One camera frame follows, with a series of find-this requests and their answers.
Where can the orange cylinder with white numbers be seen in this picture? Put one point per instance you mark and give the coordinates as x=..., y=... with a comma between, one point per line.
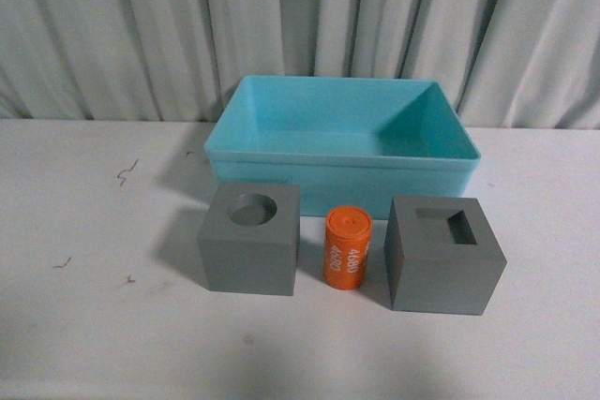
x=348, y=232

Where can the gray cube with round hole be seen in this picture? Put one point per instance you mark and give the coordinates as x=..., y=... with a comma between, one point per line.
x=249, y=239

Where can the white pleated curtain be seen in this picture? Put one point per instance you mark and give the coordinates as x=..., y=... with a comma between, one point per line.
x=501, y=63

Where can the light blue plastic box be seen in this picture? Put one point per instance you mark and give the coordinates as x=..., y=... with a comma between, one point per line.
x=343, y=141

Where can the gray cube with rectangular slot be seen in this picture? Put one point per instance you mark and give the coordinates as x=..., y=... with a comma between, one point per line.
x=441, y=256

